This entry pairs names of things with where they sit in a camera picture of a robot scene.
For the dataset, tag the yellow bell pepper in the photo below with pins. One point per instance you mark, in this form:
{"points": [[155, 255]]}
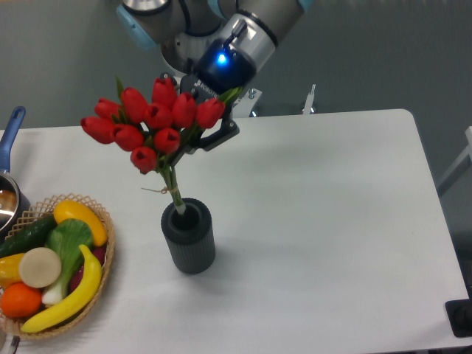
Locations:
{"points": [[9, 270]]}

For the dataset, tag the woven wicker basket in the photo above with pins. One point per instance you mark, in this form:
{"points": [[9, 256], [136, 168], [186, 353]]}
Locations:
{"points": [[38, 211]]}

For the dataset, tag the green cucumber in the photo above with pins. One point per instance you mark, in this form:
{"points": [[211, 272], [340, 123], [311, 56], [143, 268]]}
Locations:
{"points": [[32, 236]]}

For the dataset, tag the white furniture piece right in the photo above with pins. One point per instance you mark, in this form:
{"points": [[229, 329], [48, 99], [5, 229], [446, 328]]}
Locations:
{"points": [[457, 168]]}

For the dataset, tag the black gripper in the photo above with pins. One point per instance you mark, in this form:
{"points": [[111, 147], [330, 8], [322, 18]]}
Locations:
{"points": [[167, 85]]}

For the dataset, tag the orange fruit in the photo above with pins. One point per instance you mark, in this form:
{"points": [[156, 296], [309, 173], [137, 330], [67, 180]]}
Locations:
{"points": [[20, 301]]}

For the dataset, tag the yellow banana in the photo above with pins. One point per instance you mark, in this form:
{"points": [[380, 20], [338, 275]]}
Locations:
{"points": [[74, 302]]}

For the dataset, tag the black device at table edge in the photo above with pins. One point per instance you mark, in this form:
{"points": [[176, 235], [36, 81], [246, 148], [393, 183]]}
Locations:
{"points": [[459, 316]]}

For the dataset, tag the beige round disc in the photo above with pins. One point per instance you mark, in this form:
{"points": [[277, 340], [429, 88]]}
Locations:
{"points": [[39, 267]]}

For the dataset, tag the blue handled saucepan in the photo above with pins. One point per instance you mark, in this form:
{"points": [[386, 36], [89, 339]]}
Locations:
{"points": [[13, 201]]}

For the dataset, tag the purple sweet potato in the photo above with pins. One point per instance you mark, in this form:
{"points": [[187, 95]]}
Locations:
{"points": [[99, 253]]}

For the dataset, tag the red tulip bouquet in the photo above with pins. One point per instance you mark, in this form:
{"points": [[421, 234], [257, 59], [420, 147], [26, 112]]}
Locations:
{"points": [[151, 131]]}

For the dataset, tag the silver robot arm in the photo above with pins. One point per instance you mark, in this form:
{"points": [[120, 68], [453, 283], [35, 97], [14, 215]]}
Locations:
{"points": [[213, 46]]}

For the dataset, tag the dark grey ribbed vase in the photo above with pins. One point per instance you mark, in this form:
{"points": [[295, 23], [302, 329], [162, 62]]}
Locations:
{"points": [[189, 236]]}

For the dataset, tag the green bok choy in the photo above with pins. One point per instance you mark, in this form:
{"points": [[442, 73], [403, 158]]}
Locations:
{"points": [[65, 240]]}

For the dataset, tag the white metal mounting frame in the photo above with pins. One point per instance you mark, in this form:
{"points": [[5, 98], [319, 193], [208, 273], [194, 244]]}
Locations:
{"points": [[250, 105]]}

